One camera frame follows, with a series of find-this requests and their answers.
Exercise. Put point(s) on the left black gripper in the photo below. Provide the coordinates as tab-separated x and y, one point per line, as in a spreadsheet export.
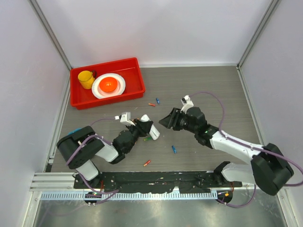
143	131

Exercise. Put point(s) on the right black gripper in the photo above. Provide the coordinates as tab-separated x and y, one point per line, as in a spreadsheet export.
174	116

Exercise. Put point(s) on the white remote control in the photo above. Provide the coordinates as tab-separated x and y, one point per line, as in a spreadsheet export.
154	133

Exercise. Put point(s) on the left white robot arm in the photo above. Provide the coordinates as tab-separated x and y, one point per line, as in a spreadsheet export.
79	147

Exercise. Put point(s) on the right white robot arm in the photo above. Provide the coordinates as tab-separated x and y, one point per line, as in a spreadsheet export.
263	165

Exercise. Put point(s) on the green battery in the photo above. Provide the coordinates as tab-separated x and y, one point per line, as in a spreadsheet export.
147	139

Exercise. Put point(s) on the blue battery lower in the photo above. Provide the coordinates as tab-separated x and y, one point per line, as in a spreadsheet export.
174	150

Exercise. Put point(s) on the white paper plate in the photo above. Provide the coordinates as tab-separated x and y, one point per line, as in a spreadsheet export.
101	95

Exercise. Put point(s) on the orange bowl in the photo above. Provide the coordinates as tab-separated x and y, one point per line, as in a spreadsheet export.
108	84

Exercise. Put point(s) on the blue patterned plate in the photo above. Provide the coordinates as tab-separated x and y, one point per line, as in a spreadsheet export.
74	131

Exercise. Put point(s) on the red plastic bin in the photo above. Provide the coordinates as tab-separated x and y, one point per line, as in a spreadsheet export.
129	69

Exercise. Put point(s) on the yellow mug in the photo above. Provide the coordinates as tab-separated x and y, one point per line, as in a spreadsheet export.
87	78

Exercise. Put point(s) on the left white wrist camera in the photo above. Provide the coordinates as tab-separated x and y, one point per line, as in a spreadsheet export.
125	119

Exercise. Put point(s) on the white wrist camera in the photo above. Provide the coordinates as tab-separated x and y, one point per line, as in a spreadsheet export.
125	119
187	103

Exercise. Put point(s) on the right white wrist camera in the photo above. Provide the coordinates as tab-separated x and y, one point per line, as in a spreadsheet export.
187	103

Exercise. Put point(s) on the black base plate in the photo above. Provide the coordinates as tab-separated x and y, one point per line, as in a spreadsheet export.
160	182

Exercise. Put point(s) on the white slotted cable duct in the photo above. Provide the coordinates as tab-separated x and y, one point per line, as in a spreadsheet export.
86	195

